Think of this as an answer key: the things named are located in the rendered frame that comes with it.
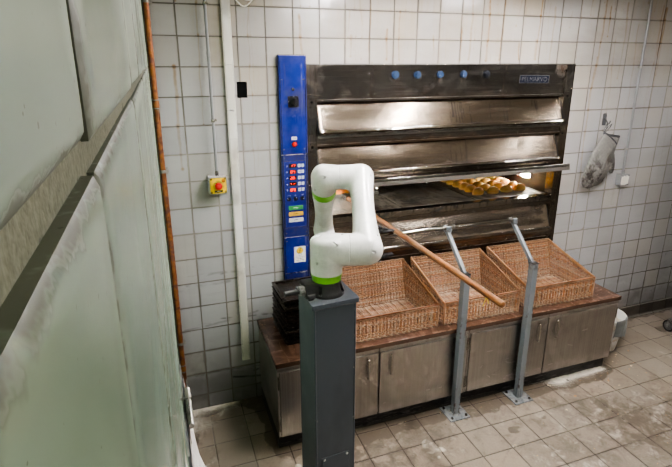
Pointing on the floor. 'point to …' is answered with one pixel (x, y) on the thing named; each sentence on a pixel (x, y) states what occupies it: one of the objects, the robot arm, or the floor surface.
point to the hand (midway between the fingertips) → (391, 242)
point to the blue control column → (290, 68)
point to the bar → (467, 312)
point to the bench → (444, 361)
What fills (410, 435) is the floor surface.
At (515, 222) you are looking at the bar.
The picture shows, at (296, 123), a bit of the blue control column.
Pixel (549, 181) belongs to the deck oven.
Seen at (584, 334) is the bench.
